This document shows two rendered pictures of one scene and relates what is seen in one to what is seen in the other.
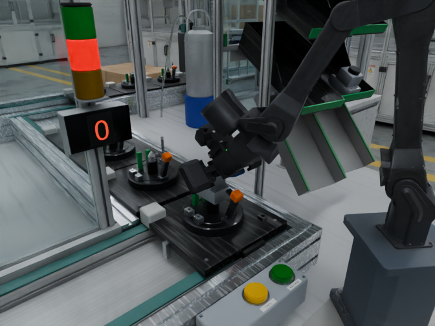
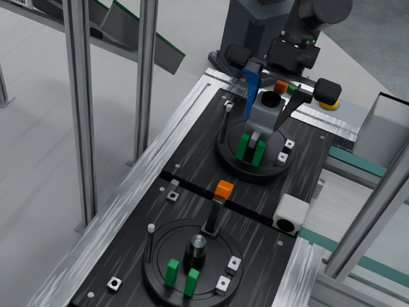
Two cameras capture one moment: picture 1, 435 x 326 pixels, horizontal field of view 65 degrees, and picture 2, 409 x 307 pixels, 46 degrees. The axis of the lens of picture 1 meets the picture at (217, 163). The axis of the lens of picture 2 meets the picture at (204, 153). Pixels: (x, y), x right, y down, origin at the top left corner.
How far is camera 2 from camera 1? 1.15 m
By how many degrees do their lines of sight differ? 91
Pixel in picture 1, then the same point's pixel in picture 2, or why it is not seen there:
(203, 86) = not seen: outside the picture
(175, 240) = (316, 171)
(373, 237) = (279, 8)
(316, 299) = not seen: hidden behind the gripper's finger
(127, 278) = not seen: hidden behind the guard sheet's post
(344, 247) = (163, 83)
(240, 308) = (346, 109)
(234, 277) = (315, 122)
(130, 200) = (276, 264)
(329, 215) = (100, 93)
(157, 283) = (344, 194)
